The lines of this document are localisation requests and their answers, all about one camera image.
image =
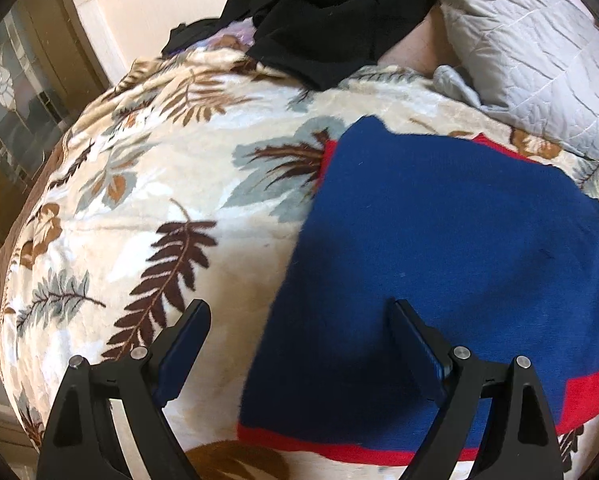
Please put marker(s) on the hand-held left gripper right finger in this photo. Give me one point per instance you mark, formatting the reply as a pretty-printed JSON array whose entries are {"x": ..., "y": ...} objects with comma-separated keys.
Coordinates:
[{"x": 422, "y": 357}]

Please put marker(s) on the wooden door with glass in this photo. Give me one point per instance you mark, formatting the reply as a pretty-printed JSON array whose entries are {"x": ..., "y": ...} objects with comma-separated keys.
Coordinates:
[{"x": 19, "y": 85}]

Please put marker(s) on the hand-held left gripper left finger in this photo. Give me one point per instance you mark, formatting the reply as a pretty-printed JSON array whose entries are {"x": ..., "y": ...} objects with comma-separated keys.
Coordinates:
[{"x": 179, "y": 357}]

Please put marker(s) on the black clothing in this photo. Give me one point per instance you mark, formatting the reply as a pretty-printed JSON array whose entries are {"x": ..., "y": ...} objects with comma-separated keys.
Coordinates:
[{"x": 329, "y": 10}]

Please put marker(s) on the pale pink cushion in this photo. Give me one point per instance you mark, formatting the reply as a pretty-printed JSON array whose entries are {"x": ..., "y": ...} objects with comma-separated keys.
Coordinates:
[{"x": 419, "y": 40}]

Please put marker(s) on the red and blue sweater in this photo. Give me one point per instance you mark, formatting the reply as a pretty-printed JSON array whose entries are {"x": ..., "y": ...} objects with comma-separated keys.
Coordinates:
[{"x": 429, "y": 235}]

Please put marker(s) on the grey quilted pillow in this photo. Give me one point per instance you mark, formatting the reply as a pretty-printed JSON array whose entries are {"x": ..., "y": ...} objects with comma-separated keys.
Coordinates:
[{"x": 529, "y": 50}]

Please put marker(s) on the purple cloth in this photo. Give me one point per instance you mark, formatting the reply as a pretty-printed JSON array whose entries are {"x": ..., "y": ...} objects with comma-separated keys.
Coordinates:
[{"x": 229, "y": 37}]

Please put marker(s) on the leaf print blanket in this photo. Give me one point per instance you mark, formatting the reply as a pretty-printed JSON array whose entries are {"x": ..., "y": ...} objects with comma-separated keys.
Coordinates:
[{"x": 154, "y": 185}]

